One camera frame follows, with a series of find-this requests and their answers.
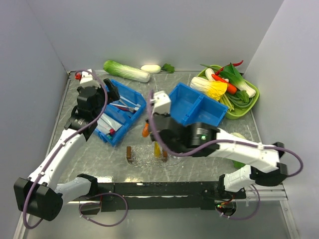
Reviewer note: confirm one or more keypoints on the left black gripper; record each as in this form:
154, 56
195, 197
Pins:
112, 94

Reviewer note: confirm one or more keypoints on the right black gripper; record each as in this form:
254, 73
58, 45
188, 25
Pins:
164, 114

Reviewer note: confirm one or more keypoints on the yellow capped tube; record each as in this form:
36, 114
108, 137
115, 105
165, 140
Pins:
157, 150

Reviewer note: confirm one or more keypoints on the orange toothpaste tube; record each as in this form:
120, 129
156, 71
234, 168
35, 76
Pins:
145, 132

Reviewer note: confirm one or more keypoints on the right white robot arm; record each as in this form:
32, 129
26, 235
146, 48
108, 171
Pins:
262, 164

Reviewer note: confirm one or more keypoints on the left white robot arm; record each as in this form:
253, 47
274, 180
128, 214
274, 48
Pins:
40, 194

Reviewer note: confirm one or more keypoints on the red blue toothbrush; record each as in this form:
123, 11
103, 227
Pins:
125, 108

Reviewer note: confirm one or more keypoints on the grey metal toothbrush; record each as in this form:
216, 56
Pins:
127, 105

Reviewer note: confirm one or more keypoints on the white toothbrush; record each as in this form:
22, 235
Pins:
126, 100

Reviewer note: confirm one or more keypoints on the white toothpaste tube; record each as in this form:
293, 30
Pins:
107, 125

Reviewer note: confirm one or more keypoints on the left blue storage bin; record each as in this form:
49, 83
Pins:
126, 118

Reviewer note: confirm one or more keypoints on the blue storage bin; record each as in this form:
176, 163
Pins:
190, 106
126, 118

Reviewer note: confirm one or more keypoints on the green napa cabbage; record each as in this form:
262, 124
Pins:
117, 69

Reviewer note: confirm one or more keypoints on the right blue storage bin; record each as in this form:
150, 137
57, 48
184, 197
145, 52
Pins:
190, 106

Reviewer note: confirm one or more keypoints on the white radish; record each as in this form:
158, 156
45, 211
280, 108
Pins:
152, 69

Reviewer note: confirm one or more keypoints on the yellow white cabbage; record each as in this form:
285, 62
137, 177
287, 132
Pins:
212, 89

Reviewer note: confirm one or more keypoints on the small green cabbage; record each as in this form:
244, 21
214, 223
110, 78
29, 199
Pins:
237, 164

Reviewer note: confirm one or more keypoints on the green beans bundle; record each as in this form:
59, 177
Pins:
234, 103

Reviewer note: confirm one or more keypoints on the orange carrot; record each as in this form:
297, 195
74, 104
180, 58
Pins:
230, 88

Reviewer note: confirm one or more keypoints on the bok choy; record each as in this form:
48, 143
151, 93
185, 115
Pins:
235, 78

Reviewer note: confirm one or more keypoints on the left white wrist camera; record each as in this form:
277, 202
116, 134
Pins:
85, 78

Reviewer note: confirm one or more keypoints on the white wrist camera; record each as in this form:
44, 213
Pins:
161, 103
85, 78

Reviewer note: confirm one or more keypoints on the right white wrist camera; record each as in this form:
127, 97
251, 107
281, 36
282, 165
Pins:
161, 103

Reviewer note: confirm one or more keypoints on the black base frame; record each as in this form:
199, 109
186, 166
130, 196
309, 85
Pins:
161, 195

